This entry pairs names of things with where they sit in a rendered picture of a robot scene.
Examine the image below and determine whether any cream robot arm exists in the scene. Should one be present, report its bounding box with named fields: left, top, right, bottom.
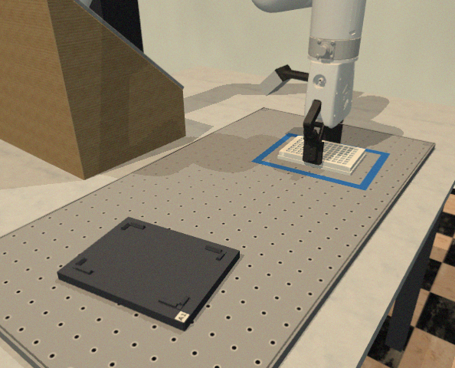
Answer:
left=252, top=0, right=366, bottom=96

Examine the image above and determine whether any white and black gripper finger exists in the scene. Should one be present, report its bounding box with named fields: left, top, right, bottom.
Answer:
left=322, top=119, right=344, bottom=143
left=303, top=100, right=326, bottom=165

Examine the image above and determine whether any blue tape rectangle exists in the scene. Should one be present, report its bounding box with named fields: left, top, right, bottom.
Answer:
left=251, top=133, right=390, bottom=191

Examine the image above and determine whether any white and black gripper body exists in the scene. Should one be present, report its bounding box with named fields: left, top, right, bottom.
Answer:
left=304, top=55, right=358, bottom=128

